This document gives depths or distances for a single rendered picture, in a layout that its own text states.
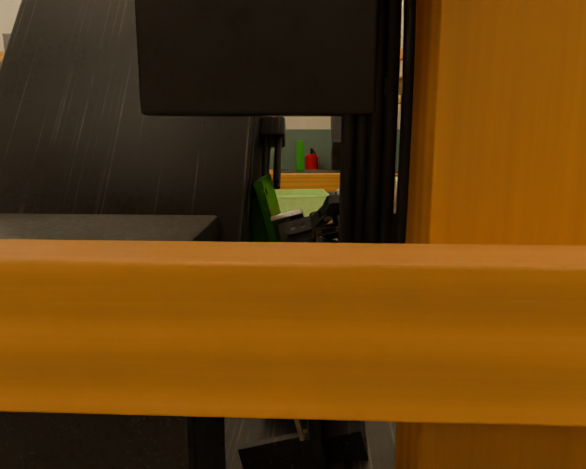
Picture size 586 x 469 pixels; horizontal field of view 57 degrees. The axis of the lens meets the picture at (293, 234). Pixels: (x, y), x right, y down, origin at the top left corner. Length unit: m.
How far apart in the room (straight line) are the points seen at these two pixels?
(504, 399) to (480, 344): 0.03
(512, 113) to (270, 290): 0.17
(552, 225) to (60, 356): 0.29
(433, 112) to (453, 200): 0.05
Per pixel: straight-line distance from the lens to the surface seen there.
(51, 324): 0.32
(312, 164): 6.07
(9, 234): 0.58
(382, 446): 0.82
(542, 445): 0.40
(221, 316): 0.29
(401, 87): 0.40
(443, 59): 0.33
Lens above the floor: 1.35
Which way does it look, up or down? 12 degrees down
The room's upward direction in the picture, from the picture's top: straight up
